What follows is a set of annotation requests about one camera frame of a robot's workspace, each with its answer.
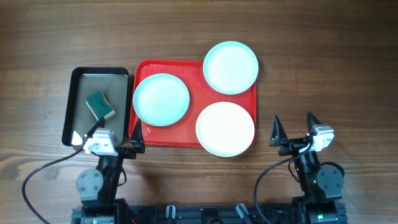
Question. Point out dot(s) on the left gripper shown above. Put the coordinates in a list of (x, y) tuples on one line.
[(138, 140)]

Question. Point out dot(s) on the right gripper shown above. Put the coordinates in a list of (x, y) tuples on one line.
[(294, 145)]

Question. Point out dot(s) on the green yellow sponge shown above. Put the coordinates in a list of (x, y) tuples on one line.
[(99, 106)]

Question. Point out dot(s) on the light blue plate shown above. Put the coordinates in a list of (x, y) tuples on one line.
[(161, 99), (230, 67)]

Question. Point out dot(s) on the white plate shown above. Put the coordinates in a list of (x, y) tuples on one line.
[(225, 129)]

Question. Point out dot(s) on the light blue plate top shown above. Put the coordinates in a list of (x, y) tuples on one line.
[(230, 67)]

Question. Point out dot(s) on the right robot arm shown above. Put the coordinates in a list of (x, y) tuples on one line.
[(321, 182)]

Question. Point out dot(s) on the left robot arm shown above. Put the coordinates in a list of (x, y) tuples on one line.
[(98, 186)]

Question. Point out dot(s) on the black metal tray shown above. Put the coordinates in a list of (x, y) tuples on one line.
[(114, 84)]

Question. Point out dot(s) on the red plastic tray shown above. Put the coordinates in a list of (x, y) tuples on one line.
[(182, 133)]

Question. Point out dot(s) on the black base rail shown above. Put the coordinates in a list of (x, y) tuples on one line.
[(275, 213)]

